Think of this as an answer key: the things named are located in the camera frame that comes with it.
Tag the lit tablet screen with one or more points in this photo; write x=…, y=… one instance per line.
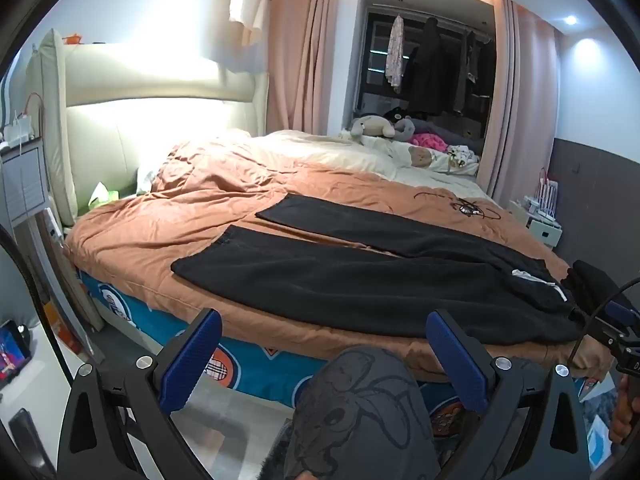
x=12, y=352

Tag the black pants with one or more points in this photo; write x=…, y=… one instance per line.
x=325, y=285

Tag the green tissue box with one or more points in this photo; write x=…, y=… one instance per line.
x=102, y=197

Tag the white nightstand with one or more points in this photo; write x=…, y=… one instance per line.
x=542, y=230

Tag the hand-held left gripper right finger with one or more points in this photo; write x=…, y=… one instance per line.
x=457, y=365

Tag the person's right hand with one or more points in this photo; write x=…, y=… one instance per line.
x=627, y=407

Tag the leaning framed board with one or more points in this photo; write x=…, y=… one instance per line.
x=65, y=290

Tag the grey printed shorts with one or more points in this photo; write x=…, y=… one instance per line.
x=360, y=410

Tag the ceiling spot light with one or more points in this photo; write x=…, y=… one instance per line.
x=570, y=20

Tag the floral hanging garment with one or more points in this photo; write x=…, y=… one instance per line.
x=395, y=52

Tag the white pillow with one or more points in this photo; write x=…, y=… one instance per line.
x=146, y=179

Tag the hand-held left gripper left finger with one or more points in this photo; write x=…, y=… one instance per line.
x=192, y=360

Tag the pink curtain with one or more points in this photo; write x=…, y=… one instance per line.
x=300, y=50
x=525, y=100

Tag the printed cream cloth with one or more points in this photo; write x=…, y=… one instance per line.
x=462, y=156

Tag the orange duvet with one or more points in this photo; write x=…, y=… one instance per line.
x=190, y=210

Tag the blue fuzzy rug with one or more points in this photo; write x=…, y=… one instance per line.
x=597, y=397

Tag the black plush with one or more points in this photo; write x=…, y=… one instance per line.
x=397, y=111

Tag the grey stuffed toy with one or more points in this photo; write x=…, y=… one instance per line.
x=372, y=126

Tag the folded black garment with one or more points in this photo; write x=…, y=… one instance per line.
x=587, y=277

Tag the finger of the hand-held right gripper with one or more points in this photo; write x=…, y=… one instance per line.
x=620, y=312

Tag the white rack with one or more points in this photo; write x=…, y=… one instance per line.
x=547, y=194

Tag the dark hanging clothes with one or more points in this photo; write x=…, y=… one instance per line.
x=435, y=70

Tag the grey elephant plush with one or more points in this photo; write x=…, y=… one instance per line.
x=407, y=129

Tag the cream padded headboard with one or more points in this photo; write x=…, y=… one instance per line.
x=165, y=120

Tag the pink plush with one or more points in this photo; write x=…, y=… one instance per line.
x=430, y=141

